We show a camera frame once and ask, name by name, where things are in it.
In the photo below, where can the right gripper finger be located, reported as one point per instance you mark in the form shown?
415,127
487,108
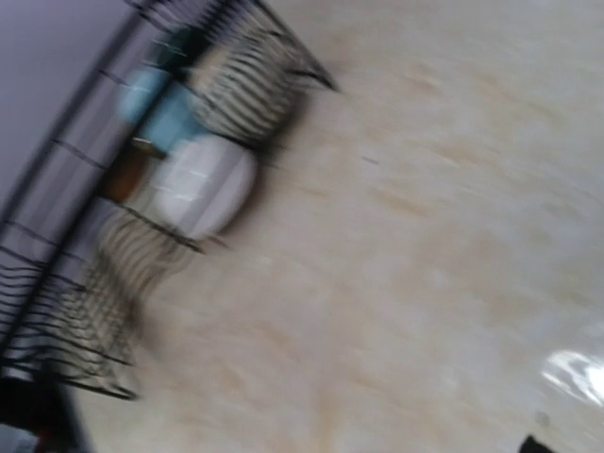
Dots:
532,445

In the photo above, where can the white brown ceramic cup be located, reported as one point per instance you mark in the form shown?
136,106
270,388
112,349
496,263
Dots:
127,177

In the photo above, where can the white ceramic bowl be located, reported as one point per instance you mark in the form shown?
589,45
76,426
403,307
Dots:
203,184

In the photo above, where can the striped ceramic bowl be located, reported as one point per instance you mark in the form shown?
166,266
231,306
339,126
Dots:
253,91

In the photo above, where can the light blue faceted cup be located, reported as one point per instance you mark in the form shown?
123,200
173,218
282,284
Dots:
172,120

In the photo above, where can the dark navy cup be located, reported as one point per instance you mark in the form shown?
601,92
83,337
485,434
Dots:
177,48

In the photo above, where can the black wire dish rack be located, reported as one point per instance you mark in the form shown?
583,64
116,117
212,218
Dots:
77,268

